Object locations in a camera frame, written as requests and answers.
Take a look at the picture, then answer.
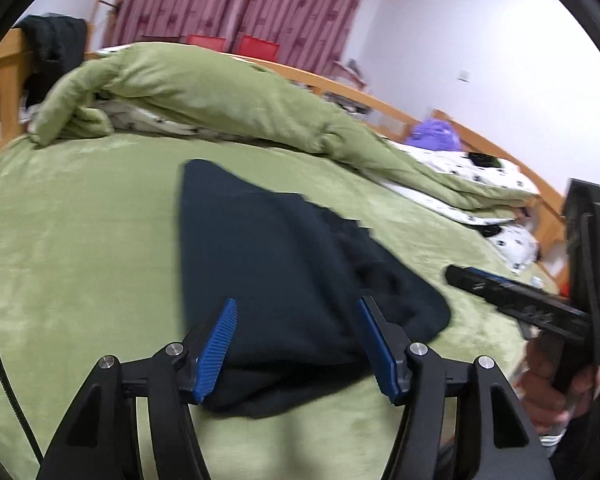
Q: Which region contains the green folded duvet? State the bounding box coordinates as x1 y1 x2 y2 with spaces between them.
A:
28 41 541 276

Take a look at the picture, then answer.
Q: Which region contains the green plush bed sheet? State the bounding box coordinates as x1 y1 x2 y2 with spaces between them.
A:
0 133 557 479

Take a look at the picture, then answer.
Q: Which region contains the black garment on headboard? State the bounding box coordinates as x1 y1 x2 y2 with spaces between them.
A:
16 14 88 108

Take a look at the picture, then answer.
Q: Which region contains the wooden bed frame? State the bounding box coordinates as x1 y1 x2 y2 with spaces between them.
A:
0 28 566 257

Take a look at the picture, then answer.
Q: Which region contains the black item on duvet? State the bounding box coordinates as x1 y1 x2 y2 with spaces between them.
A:
466 152 502 168

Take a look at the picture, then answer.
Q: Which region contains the red chair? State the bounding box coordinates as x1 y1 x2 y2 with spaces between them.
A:
186 34 226 52
236 35 280 62

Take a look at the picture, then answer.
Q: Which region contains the black cable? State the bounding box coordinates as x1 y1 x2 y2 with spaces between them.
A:
0 282 45 461

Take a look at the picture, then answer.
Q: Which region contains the dark navy sweatshirt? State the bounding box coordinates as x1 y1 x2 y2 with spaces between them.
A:
178 159 451 418

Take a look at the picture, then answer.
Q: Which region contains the pink patterned curtain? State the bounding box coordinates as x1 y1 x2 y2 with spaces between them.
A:
104 0 362 76

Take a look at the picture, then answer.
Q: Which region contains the person's right hand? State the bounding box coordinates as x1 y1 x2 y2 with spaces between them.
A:
514 334 600 436

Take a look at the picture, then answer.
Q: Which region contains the purple plush toy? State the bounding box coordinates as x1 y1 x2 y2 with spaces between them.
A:
405 118 462 152

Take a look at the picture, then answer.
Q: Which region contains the right red chair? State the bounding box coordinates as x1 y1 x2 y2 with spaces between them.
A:
236 35 280 62

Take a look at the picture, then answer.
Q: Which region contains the left red chair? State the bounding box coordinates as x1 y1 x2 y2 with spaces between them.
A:
186 34 226 52

